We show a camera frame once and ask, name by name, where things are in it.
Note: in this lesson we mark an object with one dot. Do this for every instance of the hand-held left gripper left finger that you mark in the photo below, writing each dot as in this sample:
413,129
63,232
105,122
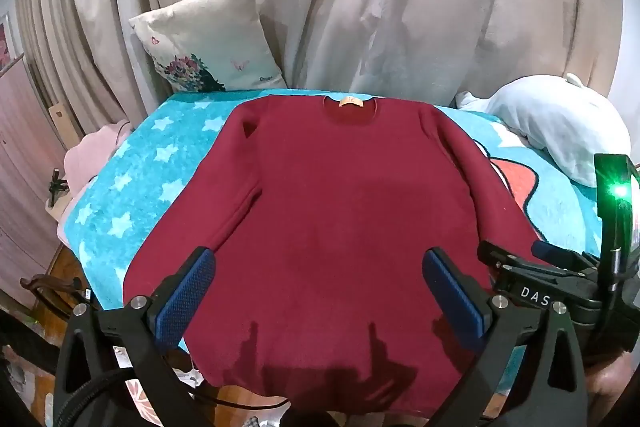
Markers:
187,292

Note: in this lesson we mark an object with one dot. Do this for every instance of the dark red sweater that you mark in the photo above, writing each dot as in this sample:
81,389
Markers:
340,217

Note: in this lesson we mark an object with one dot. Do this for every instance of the black clamp stand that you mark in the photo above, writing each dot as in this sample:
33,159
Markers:
57,187

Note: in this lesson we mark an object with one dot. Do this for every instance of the dark wooden chair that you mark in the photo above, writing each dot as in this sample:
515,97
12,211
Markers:
50,287

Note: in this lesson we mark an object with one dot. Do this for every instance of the white plush toy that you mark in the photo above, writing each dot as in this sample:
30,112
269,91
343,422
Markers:
555,127

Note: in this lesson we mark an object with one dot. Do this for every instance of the cream floral pillow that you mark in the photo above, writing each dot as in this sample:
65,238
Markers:
210,32

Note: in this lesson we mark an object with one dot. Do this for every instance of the pink wardrobe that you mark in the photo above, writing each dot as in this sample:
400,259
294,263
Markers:
25,167

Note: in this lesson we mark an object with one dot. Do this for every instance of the person's right forearm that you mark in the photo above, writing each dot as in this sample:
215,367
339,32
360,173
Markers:
607,379

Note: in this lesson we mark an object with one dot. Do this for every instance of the red floral wall picture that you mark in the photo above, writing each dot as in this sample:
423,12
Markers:
4,44

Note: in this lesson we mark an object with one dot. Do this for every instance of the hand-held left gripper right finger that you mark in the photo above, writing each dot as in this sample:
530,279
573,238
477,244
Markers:
452,292

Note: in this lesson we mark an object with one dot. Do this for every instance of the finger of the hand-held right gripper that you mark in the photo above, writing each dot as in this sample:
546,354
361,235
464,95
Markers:
500,255
550,252

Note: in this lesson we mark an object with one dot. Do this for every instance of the wooden board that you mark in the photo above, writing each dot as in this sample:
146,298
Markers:
65,122

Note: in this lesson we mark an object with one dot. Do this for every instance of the beige curtain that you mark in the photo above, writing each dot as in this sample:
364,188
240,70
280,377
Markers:
400,7

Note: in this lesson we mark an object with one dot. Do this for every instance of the turquoise star cartoon blanket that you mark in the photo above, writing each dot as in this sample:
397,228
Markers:
140,187

